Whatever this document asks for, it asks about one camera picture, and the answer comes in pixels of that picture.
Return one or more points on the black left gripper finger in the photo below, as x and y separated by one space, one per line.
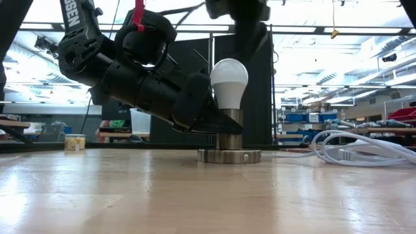
221 125

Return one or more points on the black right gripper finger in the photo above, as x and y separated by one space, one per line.
250 39

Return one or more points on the brushed metal lamp socket base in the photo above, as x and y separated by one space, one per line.
229 156

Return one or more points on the white lightbulb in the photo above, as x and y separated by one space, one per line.
229 81

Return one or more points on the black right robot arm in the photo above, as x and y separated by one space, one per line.
411 8

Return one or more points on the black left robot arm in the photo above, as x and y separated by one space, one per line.
81 55

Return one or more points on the clear plastic storage bin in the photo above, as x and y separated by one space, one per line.
140 122

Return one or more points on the black room divider panel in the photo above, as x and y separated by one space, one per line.
159 133
260 97

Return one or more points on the black computer monitor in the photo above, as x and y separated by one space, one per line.
110 112

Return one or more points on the black overhead beam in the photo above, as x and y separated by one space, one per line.
320 30

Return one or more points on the blue storage bin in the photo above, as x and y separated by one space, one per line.
295 117
329 117

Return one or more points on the yellow candle glass jar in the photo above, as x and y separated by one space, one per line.
75 142

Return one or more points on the wooden side table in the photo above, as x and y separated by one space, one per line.
13 124

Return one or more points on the red storage bin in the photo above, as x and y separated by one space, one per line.
404 114

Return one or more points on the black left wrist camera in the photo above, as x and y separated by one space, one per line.
146 42

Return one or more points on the black aluminium table frame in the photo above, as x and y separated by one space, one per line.
130 145

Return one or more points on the black ceiling camera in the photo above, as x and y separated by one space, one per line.
389 58

